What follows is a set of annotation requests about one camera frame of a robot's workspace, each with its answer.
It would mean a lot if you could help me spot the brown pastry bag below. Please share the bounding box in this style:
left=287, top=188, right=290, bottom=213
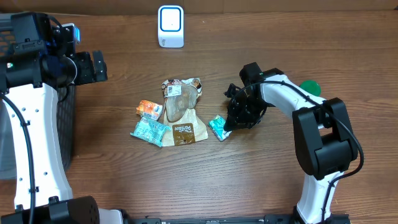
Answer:
left=161, top=78, right=208, bottom=147

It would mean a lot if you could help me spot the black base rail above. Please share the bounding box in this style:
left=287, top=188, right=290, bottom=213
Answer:
left=132, top=213, right=352, bottom=224

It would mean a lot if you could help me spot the green white tissue pack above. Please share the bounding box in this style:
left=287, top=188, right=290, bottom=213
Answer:
left=208, top=115, right=232, bottom=142

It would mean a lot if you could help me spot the orange snack packet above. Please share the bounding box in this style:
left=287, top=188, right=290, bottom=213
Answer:
left=136, top=100, right=163, bottom=121

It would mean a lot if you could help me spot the green lid jar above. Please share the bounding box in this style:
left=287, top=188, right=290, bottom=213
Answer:
left=299, top=80, right=322, bottom=96

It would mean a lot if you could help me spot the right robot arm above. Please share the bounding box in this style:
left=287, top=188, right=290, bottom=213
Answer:
left=224, top=62, right=364, bottom=223

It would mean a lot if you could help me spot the grey plastic basket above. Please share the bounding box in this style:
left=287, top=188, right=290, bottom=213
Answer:
left=1, top=14, right=76, bottom=180

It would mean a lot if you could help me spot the teal white snack packet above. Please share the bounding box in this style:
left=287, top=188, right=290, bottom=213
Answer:
left=130, top=117, right=171, bottom=147

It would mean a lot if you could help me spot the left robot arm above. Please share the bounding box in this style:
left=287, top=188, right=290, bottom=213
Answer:
left=1, top=12, right=124, bottom=223

